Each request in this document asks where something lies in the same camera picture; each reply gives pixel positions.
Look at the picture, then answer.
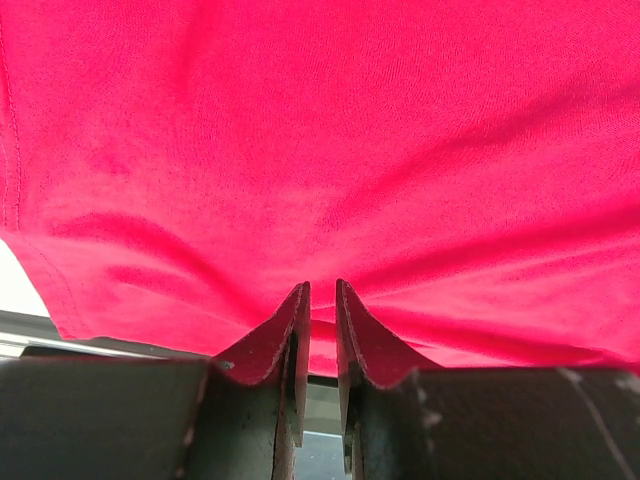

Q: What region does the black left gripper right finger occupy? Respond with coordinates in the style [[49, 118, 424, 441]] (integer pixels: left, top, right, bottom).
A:
[[336, 280, 639, 479]]

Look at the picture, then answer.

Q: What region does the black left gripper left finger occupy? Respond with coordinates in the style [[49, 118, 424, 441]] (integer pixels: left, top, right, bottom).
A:
[[1, 283, 310, 479]]

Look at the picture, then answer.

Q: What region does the magenta t shirt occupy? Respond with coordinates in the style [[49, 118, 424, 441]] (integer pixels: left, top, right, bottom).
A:
[[1, 1, 639, 375]]

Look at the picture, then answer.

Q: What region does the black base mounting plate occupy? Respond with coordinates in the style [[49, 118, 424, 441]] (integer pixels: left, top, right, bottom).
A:
[[1, 310, 342, 436]]

